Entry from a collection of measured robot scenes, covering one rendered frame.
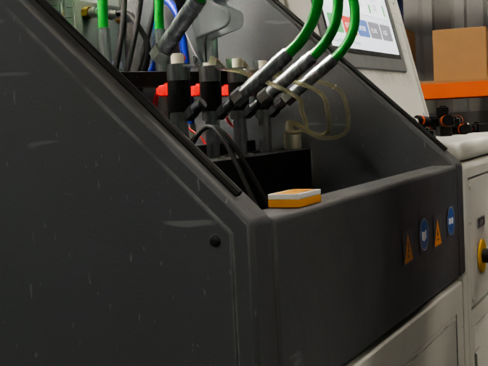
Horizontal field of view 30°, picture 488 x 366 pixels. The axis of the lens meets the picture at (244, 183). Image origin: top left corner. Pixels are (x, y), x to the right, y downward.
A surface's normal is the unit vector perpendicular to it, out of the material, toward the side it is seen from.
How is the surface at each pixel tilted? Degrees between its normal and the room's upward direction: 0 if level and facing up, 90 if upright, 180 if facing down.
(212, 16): 93
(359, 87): 90
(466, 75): 90
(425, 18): 90
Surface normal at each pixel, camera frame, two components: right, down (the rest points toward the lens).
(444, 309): 0.90, -0.01
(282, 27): -0.44, 0.08
